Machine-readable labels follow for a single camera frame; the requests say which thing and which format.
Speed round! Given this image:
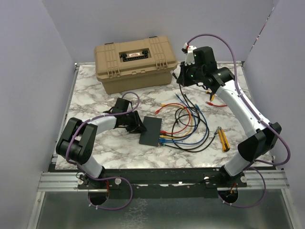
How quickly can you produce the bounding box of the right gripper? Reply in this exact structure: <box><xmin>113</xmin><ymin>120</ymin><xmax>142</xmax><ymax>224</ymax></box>
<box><xmin>177</xmin><ymin>60</ymin><xmax>204</xmax><ymax>87</ymax></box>

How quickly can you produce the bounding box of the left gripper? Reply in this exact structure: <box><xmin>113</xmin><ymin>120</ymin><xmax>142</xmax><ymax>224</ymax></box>
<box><xmin>122</xmin><ymin>112</ymin><xmax>145</xmax><ymax>135</ymax></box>

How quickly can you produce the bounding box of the dark grey network switch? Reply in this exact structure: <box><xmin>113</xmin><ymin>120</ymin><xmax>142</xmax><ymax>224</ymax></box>
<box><xmin>139</xmin><ymin>116</ymin><xmax>162</xmax><ymax>146</ymax></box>

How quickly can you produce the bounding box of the short red ethernet cable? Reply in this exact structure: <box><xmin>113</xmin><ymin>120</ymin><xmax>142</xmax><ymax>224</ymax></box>
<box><xmin>154</xmin><ymin>103</ymin><xmax>193</xmax><ymax>135</ymax></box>

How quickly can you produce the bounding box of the long red ethernet cable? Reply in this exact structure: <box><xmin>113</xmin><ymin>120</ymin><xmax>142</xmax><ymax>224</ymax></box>
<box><xmin>205</xmin><ymin>101</ymin><xmax>228</xmax><ymax>108</ymax></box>

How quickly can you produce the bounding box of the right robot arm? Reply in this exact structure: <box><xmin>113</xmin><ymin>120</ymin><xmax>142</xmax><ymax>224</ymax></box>
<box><xmin>177</xmin><ymin>45</ymin><xmax>282</xmax><ymax>187</ymax></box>

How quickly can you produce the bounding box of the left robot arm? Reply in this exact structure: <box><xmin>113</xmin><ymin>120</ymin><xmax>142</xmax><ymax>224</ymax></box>
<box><xmin>56</xmin><ymin>98</ymin><xmax>147</xmax><ymax>188</ymax></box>

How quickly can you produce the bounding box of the tan plastic toolbox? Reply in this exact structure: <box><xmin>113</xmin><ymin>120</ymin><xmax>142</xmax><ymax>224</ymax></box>
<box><xmin>94</xmin><ymin>36</ymin><xmax>178</xmax><ymax>94</ymax></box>

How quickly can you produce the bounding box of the yellow utility knife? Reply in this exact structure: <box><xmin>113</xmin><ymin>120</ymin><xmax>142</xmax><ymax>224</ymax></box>
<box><xmin>218</xmin><ymin>126</ymin><xmax>230</xmax><ymax>152</ymax></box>

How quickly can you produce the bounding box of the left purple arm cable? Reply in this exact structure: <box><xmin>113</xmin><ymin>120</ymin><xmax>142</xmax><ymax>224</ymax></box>
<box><xmin>65</xmin><ymin>92</ymin><xmax>141</xmax><ymax>210</ymax></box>

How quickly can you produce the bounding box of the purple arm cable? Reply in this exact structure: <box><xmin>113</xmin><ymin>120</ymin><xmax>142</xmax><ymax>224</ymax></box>
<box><xmin>183</xmin><ymin>33</ymin><xmax>292</xmax><ymax>208</ymax></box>
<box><xmin>65</xmin><ymin>92</ymin><xmax>141</xmax><ymax>210</ymax></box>

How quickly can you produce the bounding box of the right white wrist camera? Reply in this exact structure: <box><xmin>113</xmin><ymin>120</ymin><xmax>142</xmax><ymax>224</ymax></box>
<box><xmin>182</xmin><ymin>43</ymin><xmax>197</xmax><ymax>66</ymax></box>

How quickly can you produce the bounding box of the yellow ethernet cable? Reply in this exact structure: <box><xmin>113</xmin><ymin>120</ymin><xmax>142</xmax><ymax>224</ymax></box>
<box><xmin>159</xmin><ymin>103</ymin><xmax>197</xmax><ymax>139</ymax></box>

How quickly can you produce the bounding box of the black mounting base plate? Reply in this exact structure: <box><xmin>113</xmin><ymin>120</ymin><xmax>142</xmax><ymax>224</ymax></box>
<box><xmin>47</xmin><ymin>155</ymin><xmax>279</xmax><ymax>199</ymax></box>

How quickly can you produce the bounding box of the aluminium front rail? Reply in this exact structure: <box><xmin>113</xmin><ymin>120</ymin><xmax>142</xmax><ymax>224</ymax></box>
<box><xmin>38</xmin><ymin>170</ymin><xmax>289</xmax><ymax>192</ymax></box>

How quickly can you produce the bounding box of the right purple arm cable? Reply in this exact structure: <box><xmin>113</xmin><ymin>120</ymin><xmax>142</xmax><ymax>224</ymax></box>
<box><xmin>183</xmin><ymin>33</ymin><xmax>292</xmax><ymax>208</ymax></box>

